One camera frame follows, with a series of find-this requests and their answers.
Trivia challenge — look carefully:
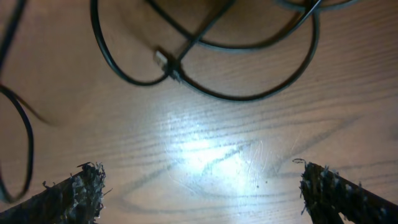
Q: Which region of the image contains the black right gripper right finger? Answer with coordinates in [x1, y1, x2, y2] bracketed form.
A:
[294, 159, 397, 224]

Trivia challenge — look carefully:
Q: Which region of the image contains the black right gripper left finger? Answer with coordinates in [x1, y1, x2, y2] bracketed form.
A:
[1, 162, 106, 224]

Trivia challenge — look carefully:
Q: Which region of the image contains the black thin cable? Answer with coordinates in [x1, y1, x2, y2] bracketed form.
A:
[90, 0, 361, 103]
[0, 0, 60, 205]

